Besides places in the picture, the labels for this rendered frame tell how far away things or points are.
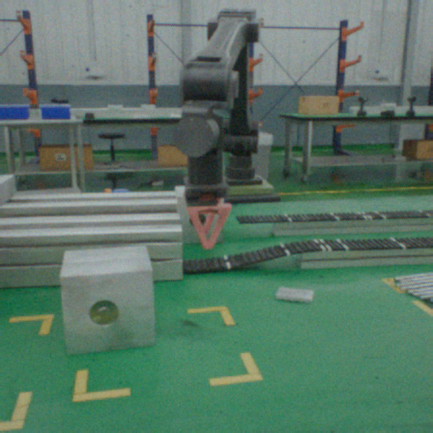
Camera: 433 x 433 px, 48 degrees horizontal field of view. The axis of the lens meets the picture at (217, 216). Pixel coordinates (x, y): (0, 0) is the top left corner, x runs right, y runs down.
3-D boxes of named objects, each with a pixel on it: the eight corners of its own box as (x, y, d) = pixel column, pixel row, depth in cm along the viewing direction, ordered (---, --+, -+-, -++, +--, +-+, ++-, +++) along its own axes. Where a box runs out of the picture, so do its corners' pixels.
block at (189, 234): (216, 225, 107) (216, 183, 105) (223, 243, 95) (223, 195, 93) (175, 227, 106) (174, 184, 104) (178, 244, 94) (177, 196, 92)
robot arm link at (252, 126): (263, -9, 110) (218, -10, 111) (258, 22, 101) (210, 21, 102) (259, 141, 144) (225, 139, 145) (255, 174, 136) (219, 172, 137)
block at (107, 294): (146, 304, 68) (144, 240, 65) (155, 345, 57) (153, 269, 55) (72, 312, 65) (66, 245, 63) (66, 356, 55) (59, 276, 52)
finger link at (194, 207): (187, 253, 74) (187, 193, 72) (185, 240, 81) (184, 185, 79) (231, 252, 75) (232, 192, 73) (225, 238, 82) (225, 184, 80)
